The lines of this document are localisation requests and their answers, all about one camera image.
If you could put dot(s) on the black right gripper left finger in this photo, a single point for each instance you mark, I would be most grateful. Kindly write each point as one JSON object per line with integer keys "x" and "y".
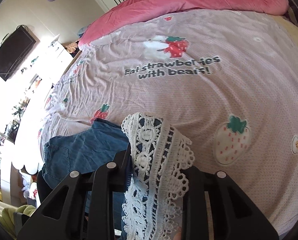
{"x": 81, "y": 206}

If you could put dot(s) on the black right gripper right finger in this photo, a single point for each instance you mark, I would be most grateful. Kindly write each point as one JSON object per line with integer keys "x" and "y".
{"x": 215, "y": 199}

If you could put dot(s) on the blue denim pants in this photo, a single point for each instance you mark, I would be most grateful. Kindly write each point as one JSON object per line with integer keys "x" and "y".
{"x": 150, "y": 153}

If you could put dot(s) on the right hand with red nails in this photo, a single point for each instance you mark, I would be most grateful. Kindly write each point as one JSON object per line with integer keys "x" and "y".
{"x": 178, "y": 235}

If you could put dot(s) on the white dresser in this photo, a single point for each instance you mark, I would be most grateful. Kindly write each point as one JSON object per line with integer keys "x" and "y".
{"x": 22, "y": 101}

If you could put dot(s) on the pink strawberry print bedsheet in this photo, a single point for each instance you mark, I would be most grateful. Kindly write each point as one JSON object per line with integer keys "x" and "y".
{"x": 227, "y": 80}

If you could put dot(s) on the pink quilt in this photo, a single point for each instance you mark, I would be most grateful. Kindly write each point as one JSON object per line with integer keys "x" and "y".
{"x": 135, "y": 11}

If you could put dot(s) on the black wall television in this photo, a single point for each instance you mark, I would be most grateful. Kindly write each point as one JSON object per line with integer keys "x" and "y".
{"x": 14, "y": 50}

